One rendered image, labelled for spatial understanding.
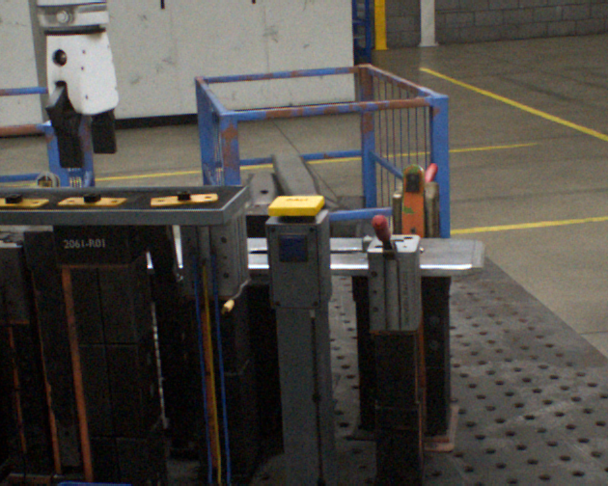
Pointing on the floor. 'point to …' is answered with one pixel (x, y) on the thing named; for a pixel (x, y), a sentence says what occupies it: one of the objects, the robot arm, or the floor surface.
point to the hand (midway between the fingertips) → (88, 152)
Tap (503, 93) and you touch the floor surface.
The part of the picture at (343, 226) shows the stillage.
